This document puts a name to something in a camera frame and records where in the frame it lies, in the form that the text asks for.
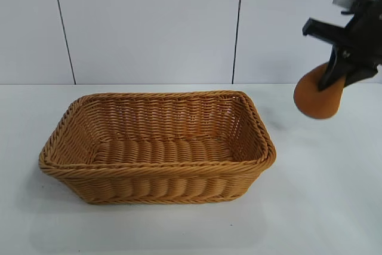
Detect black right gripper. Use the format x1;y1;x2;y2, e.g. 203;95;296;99
303;0;382;91

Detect knobbly orange fruit with stem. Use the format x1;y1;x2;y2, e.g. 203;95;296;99
293;62;347;119

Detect brown woven wicker basket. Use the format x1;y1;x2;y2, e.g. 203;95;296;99
38;89;278;205

